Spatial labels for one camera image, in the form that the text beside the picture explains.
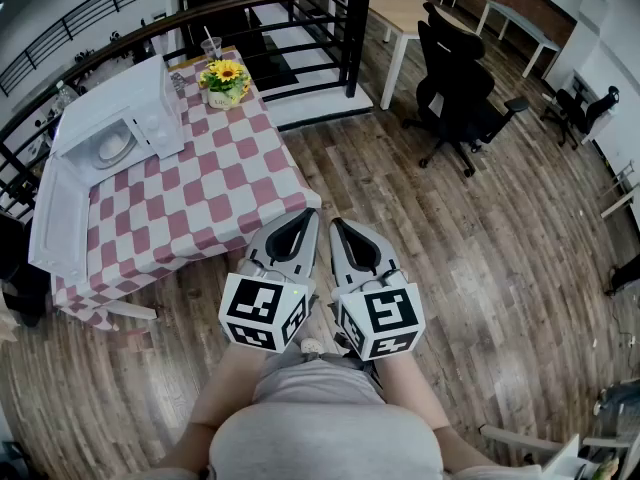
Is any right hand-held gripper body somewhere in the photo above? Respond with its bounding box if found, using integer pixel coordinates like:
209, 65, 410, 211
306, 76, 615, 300
331, 262, 427, 362

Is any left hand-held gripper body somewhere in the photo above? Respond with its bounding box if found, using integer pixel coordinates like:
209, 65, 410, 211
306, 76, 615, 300
218, 255, 318, 355

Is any white microwave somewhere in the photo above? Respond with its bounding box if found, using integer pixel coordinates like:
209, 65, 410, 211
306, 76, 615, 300
28, 53, 186, 287

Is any person's left forearm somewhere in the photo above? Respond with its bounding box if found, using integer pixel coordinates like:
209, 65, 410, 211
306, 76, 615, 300
187, 342, 269, 428

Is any person's right forearm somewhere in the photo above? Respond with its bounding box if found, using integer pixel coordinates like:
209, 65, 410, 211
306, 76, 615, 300
377, 355, 452, 433

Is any glass microwave turntable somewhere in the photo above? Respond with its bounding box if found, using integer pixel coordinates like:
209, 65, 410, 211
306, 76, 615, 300
91, 129, 137, 171

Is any pink checkered tablecloth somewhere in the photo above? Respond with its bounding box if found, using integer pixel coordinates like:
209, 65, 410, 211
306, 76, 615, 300
49, 50, 323, 332

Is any white table leg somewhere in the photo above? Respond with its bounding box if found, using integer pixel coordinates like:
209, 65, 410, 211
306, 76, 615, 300
94, 299, 159, 321

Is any person's grey shirt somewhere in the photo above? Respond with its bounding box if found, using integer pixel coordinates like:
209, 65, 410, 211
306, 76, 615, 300
199, 351, 501, 480

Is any sunflower pot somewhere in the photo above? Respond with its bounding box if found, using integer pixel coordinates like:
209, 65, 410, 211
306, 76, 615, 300
198, 59, 252, 111

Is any clear plastic cup with straw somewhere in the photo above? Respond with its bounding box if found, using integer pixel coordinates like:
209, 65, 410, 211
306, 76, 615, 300
199, 25, 224, 64

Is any small black office chair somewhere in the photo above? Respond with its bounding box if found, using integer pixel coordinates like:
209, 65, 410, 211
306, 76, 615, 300
539, 85, 621, 150

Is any clear plastic water bottle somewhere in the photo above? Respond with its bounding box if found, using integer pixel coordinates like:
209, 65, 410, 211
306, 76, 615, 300
52, 80, 79, 117

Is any brown paper bag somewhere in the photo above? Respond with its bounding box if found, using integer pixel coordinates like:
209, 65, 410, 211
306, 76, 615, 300
0, 295, 19, 344

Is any wooden table with white legs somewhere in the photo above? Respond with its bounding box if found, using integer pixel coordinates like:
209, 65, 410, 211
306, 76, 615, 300
367, 0, 474, 111

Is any black bag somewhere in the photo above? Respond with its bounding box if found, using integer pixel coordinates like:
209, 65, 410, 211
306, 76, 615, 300
594, 380, 640, 445

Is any long white desk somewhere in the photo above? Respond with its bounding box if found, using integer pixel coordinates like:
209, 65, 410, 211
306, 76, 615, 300
474, 0, 562, 79

